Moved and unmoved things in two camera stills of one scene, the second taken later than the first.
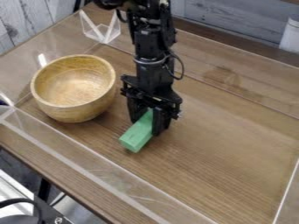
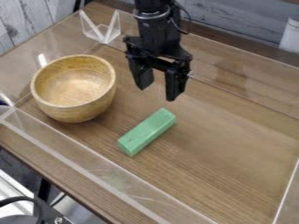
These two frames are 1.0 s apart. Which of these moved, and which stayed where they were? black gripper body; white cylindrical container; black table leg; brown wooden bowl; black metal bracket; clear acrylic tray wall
Moved: black gripper body
Stayed: white cylindrical container; black metal bracket; black table leg; clear acrylic tray wall; brown wooden bowl
